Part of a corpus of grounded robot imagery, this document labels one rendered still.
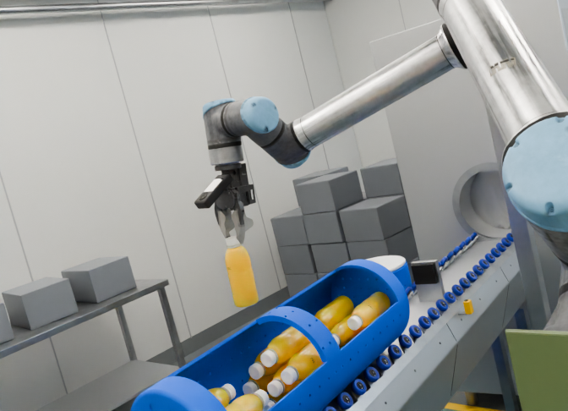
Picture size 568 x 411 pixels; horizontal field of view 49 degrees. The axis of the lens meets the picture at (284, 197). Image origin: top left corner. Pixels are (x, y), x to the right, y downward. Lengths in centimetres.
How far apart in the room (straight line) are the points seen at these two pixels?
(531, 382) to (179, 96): 493
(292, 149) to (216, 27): 460
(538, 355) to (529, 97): 38
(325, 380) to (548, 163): 88
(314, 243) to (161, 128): 163
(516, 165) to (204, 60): 515
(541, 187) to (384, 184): 435
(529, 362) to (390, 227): 399
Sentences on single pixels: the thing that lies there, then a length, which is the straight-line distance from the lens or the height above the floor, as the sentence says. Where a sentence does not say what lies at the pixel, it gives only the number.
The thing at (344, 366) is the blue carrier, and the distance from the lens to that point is 166.
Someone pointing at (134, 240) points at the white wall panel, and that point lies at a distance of 521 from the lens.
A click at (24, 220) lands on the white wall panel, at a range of 481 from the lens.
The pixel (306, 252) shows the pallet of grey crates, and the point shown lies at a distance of 540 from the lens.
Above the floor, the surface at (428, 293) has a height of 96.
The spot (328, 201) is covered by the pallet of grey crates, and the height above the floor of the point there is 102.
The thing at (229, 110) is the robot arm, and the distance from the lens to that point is 159.
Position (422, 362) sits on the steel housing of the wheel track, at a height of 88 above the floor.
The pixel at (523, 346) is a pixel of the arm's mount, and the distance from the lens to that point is 98.
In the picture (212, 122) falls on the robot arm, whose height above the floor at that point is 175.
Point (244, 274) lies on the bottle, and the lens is 167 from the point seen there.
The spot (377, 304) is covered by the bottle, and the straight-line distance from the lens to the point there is 192.
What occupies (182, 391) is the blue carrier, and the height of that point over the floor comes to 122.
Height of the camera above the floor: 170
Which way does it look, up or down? 6 degrees down
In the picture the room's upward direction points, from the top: 14 degrees counter-clockwise
